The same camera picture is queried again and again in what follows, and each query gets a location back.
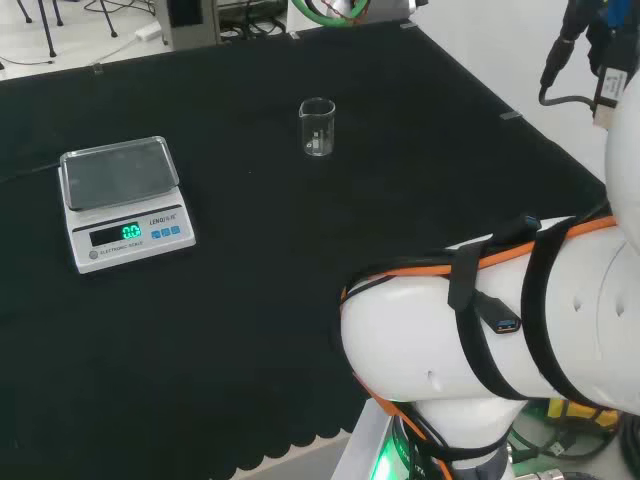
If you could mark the black bench cloth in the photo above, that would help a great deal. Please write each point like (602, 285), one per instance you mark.
(240, 300)

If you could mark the grey metal column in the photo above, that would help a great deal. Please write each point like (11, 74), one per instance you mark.
(187, 25)

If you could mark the clear glass beaker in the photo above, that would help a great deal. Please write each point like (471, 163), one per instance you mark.
(317, 131)

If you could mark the black tripod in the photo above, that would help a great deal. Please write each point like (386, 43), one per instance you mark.
(50, 30)

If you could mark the white power strip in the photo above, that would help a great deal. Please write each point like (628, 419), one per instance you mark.
(148, 31)

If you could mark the yellow stop button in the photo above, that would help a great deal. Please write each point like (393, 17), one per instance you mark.
(580, 412)

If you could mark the electronic balance with steel pan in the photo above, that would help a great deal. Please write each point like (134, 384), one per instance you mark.
(125, 220)

